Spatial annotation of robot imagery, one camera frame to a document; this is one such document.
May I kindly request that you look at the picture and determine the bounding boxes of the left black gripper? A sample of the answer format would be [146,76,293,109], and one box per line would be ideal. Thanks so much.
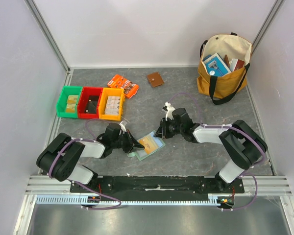
[112,129,144,154]

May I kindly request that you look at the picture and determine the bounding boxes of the green card holder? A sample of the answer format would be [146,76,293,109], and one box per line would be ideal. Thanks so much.
[127,131,165,161]

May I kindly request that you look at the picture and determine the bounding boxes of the orange credit card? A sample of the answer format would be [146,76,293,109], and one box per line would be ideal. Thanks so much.
[139,135,161,154]

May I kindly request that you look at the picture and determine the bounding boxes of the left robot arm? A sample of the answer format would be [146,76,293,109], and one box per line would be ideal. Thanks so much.
[36,122,145,192]

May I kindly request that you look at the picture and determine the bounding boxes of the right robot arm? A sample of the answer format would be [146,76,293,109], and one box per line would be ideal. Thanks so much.
[154,108,268,193]

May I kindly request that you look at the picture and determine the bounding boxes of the gold cards in green bin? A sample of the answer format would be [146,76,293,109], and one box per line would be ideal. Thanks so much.
[65,95,78,113]

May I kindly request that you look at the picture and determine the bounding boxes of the white boxes in yellow bin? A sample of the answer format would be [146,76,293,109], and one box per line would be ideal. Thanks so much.
[104,96,121,116]

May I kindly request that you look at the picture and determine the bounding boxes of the brown leather wallet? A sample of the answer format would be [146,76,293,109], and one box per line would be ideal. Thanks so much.
[147,72,164,88]

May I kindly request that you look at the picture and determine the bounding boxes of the orange snack package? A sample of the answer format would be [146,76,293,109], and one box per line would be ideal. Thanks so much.
[107,74,139,99]

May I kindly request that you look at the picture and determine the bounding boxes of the black item in red bin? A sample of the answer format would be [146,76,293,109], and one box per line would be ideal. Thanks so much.
[85,95,99,114]

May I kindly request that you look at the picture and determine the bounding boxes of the yellow plastic bin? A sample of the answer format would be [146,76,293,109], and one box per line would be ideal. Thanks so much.
[98,88,125,121]

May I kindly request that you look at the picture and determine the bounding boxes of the red plastic bin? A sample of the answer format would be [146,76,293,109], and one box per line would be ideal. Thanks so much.
[77,87,103,119]

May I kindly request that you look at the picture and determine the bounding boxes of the yellow canvas tote bag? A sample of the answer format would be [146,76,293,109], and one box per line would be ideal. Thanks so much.
[197,33,252,105]

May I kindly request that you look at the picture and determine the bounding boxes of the green plastic bin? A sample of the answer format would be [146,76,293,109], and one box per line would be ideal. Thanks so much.
[56,86,82,118]

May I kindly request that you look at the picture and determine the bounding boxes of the blue razor box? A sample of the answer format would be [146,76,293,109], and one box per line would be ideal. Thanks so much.
[203,53,231,77]

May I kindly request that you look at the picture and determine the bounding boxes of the red white box in bag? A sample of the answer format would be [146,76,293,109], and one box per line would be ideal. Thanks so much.
[229,58,245,72]

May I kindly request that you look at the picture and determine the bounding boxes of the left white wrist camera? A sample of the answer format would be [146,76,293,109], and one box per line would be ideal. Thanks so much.
[119,121,127,133]

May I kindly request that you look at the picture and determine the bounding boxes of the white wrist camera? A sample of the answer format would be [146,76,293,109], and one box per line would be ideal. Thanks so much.
[162,102,175,120]
[119,121,127,133]

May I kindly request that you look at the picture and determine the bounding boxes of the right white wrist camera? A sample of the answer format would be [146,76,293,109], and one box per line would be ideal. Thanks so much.
[162,102,175,120]

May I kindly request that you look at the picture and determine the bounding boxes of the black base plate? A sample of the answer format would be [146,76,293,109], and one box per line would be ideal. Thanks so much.
[70,175,245,201]

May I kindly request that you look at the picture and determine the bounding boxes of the aluminium cable duct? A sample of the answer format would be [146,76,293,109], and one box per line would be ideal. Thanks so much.
[36,195,221,206]

